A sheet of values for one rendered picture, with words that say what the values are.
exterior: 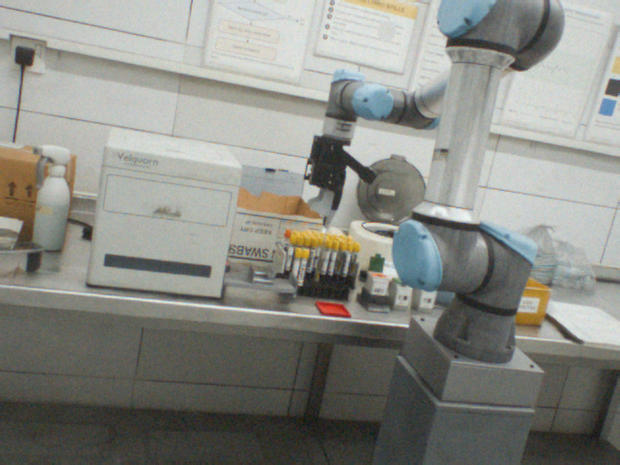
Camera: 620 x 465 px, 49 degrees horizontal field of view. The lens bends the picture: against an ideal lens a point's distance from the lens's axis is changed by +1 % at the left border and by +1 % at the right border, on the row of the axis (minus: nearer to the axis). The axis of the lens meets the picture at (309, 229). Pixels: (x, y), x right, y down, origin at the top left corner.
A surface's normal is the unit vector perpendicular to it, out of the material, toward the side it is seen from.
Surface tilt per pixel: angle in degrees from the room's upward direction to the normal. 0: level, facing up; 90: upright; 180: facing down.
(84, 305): 90
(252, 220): 95
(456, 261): 85
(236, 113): 90
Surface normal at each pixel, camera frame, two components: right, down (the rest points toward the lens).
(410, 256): -0.91, 0.03
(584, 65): 0.16, 0.31
